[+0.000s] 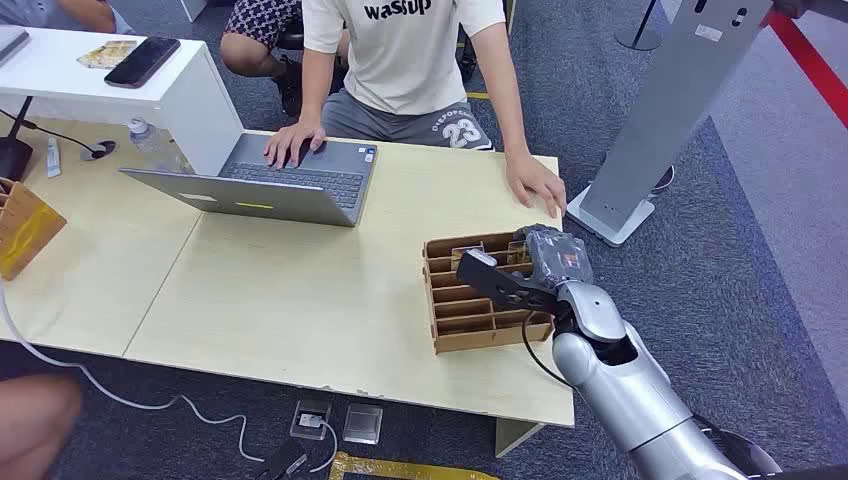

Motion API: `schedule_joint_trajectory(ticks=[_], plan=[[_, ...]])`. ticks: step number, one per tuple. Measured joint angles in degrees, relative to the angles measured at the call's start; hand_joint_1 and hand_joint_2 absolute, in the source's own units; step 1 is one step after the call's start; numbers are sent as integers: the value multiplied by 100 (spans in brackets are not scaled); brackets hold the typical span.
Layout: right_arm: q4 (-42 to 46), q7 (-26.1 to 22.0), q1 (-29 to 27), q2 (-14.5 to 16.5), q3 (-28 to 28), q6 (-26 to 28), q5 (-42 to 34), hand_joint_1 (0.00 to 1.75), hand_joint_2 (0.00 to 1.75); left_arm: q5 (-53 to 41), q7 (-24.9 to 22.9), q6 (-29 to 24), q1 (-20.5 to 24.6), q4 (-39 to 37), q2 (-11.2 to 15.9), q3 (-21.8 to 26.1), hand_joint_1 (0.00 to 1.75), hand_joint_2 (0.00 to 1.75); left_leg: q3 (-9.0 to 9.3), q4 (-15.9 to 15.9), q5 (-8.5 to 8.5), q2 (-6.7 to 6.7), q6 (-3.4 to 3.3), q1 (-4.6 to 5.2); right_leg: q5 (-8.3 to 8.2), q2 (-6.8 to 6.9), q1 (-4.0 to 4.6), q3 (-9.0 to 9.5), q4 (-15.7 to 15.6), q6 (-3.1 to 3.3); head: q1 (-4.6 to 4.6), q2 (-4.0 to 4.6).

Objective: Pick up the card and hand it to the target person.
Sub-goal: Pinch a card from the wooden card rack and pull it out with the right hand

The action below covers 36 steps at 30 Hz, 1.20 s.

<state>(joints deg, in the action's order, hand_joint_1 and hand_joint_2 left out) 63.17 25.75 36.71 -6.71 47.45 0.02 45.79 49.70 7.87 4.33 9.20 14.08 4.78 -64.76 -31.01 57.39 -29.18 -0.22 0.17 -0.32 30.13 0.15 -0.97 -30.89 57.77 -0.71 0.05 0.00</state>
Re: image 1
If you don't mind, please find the person's right hand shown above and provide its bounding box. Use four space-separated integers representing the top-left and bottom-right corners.
263 119 327 170

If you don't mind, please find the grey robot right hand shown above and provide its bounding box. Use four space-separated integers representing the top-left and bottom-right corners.
513 223 595 291

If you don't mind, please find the person's left hand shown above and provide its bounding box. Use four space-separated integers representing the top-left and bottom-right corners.
504 150 568 220

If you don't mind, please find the person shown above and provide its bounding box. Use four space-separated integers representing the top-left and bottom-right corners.
263 0 568 220
0 0 137 36
219 0 352 119

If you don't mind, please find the wooden slotted card holder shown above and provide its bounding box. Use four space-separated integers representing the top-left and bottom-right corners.
422 230 556 356

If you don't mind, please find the blurred person's limb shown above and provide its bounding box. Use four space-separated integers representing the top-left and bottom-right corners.
0 376 84 480

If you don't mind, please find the grey laptop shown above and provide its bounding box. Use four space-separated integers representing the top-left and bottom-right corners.
119 132 379 229

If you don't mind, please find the white desk shelf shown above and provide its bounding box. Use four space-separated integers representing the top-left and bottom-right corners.
0 26 245 177

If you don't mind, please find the black chair base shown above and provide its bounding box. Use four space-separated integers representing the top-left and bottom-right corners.
455 26 480 85

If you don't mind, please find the clear plastic water bottle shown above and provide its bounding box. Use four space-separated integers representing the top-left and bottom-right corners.
127 117 193 175

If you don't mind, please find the grey kiosk stand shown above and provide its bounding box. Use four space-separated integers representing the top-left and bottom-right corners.
566 0 775 248

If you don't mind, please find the black smartphone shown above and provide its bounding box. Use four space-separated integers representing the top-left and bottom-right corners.
103 36 181 89

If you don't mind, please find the black stanchion base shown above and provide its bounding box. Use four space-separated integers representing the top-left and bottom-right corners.
614 0 665 52

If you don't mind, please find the wooden desk leg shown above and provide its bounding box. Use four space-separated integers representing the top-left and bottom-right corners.
494 417 546 459

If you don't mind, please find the square metal floor cover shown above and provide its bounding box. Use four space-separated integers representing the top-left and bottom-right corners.
342 402 384 446

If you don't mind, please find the yellow floor tape strip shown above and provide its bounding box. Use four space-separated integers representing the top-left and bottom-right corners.
329 451 501 480

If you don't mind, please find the black monitor stand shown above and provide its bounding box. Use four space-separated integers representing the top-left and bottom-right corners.
0 95 36 181

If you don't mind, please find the orange wooden box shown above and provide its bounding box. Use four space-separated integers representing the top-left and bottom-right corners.
0 177 68 282

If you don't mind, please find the floor socket box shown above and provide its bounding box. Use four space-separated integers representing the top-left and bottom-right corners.
289 399 333 442

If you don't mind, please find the red barrier belt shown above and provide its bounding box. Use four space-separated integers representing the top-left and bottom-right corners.
761 9 848 130

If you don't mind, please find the black power adapter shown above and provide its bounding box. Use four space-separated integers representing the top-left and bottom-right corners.
254 440 309 480

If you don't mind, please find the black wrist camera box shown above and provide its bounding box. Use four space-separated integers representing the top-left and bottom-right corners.
455 248 564 316

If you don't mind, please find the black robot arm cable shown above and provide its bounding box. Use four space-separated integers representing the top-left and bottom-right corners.
521 309 574 391

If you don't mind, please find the round desk cable grommet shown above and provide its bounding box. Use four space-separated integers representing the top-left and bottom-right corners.
80 139 118 162

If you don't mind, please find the thin black desk cable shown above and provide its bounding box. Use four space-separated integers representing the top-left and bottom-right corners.
0 109 107 159

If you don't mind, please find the white floor cable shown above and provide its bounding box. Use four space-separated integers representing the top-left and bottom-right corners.
0 284 339 475

